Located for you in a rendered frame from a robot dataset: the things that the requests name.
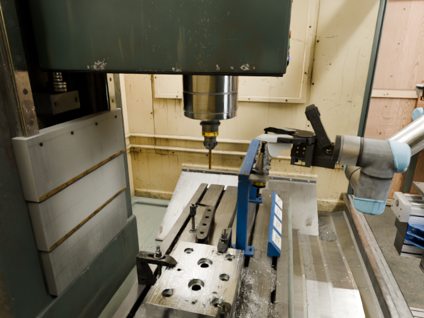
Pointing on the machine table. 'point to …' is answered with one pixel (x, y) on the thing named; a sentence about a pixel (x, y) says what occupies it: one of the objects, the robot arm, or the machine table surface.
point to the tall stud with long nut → (193, 216)
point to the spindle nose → (209, 97)
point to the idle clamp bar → (207, 220)
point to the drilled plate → (153, 303)
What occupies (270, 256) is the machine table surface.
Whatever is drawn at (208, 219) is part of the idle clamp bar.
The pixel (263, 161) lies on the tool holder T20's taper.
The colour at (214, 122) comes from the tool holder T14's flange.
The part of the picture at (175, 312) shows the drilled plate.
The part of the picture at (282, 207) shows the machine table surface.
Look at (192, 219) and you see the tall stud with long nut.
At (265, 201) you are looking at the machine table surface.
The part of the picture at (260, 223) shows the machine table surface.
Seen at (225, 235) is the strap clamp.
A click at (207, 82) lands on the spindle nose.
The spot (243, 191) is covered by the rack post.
